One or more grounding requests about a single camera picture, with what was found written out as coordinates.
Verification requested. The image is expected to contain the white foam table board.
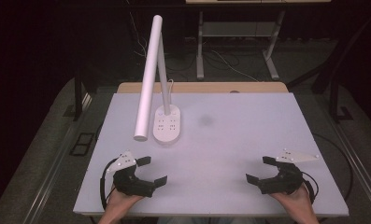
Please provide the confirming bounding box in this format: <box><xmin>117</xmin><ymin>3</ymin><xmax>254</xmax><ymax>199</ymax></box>
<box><xmin>73</xmin><ymin>91</ymin><xmax>350</xmax><ymax>217</ymax></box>

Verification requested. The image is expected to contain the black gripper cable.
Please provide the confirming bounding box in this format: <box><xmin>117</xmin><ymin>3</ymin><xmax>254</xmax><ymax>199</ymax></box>
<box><xmin>300</xmin><ymin>171</ymin><xmax>320</xmax><ymax>205</ymax></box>
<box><xmin>99</xmin><ymin>158</ymin><xmax>118</xmax><ymax>211</ymax></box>

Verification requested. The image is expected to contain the person's right hand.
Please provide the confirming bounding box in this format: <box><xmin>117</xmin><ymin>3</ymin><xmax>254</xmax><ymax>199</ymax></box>
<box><xmin>269</xmin><ymin>183</ymin><xmax>314</xmax><ymax>217</ymax></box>

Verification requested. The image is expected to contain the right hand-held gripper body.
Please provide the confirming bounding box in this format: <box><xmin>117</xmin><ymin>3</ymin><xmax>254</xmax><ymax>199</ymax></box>
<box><xmin>257</xmin><ymin>148</ymin><xmax>321</xmax><ymax>196</ymax></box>

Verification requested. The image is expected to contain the black metal stand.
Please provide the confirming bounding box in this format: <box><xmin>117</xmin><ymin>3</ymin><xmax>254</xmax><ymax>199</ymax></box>
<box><xmin>72</xmin><ymin>66</ymin><xmax>85</xmax><ymax>121</ymax></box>
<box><xmin>286</xmin><ymin>12</ymin><xmax>371</xmax><ymax>123</ymax></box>

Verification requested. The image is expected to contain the wooden table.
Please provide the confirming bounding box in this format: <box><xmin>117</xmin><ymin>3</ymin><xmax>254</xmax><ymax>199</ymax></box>
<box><xmin>116</xmin><ymin>81</ymin><xmax>290</xmax><ymax>94</ymax></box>

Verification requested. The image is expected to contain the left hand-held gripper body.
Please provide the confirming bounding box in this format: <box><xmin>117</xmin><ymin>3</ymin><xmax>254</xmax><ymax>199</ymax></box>
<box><xmin>106</xmin><ymin>150</ymin><xmax>157</xmax><ymax>198</ymax></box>

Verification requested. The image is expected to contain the black floor cable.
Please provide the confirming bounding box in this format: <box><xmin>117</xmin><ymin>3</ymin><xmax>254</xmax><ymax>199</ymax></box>
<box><xmin>311</xmin><ymin>133</ymin><xmax>354</xmax><ymax>203</ymax></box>

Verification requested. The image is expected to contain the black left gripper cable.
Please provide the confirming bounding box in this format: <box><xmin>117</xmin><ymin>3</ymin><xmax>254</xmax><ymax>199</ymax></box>
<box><xmin>99</xmin><ymin>158</ymin><xmax>118</xmax><ymax>211</ymax></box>

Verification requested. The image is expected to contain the person's left hand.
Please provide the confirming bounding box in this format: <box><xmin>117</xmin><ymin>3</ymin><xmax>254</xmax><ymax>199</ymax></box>
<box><xmin>106</xmin><ymin>185</ymin><xmax>144</xmax><ymax>217</ymax></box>

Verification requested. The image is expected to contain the white desk lamp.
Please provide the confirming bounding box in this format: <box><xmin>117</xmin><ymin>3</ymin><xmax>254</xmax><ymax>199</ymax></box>
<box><xmin>133</xmin><ymin>14</ymin><xmax>181</xmax><ymax>146</ymax></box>

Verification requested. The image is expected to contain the white metal desk frame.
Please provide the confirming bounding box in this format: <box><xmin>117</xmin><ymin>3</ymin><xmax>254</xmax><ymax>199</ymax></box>
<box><xmin>185</xmin><ymin>0</ymin><xmax>333</xmax><ymax>81</ymax></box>

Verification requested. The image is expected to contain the black rectangular floor frame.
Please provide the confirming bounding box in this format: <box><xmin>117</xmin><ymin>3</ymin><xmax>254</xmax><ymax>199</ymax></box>
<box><xmin>68</xmin><ymin>132</ymin><xmax>95</xmax><ymax>157</ymax></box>

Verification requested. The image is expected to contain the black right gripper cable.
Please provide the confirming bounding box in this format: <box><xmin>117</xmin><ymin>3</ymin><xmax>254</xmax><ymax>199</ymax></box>
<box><xmin>300</xmin><ymin>171</ymin><xmax>320</xmax><ymax>205</ymax></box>

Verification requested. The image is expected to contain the aluminium floor rail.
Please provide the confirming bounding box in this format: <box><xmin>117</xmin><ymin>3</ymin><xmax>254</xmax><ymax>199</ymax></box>
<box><xmin>324</xmin><ymin>102</ymin><xmax>371</xmax><ymax>216</ymax></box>
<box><xmin>21</xmin><ymin>92</ymin><xmax>93</xmax><ymax>224</ymax></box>

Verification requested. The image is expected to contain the white floor cable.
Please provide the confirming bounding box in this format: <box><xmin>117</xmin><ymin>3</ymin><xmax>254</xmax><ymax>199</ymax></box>
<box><xmin>209</xmin><ymin>49</ymin><xmax>260</xmax><ymax>83</ymax></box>

